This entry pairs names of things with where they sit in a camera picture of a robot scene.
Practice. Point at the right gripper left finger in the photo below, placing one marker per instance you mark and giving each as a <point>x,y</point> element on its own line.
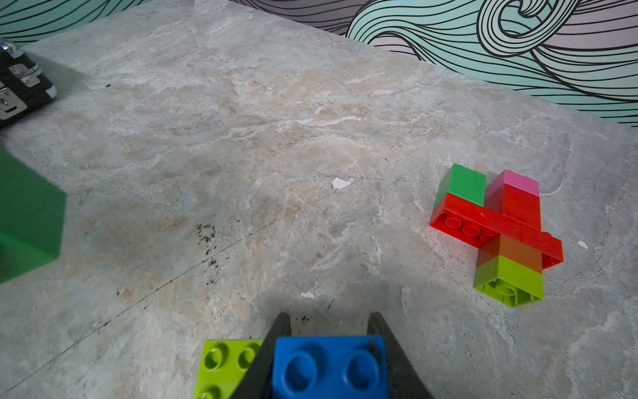
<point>257,381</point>

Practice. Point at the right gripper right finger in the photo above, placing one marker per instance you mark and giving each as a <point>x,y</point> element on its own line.
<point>404,382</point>

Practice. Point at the lime long lego brick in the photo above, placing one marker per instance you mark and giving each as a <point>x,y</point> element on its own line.
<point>222,367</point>

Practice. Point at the blue lego brick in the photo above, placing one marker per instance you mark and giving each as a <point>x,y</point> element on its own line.
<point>330,367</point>

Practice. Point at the long red lego brick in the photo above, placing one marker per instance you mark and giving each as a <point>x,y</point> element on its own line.
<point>476,225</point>

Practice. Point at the lime small lego brick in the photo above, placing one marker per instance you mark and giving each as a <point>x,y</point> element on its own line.
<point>508,282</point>

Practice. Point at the orange lego brick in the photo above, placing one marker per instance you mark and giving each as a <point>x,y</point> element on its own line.
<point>513,250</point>

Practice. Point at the dark green lego brick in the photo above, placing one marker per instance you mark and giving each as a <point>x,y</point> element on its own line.
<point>463,182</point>

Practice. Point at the pink lego brick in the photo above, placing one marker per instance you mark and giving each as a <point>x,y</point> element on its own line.
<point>511,178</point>

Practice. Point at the black box on table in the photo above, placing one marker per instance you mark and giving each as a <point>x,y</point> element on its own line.
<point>24,86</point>

